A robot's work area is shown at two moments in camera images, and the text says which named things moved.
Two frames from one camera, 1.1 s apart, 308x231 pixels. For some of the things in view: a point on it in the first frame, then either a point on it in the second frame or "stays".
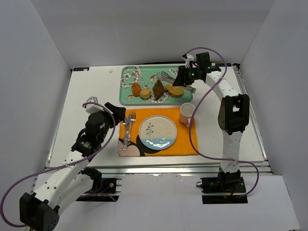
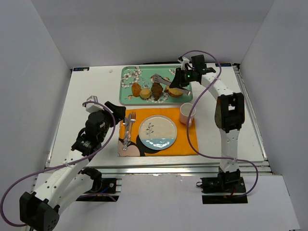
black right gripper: (186, 76) stays
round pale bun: (145, 93) stays
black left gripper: (109, 116) stays
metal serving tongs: (166, 77) to (159, 78)
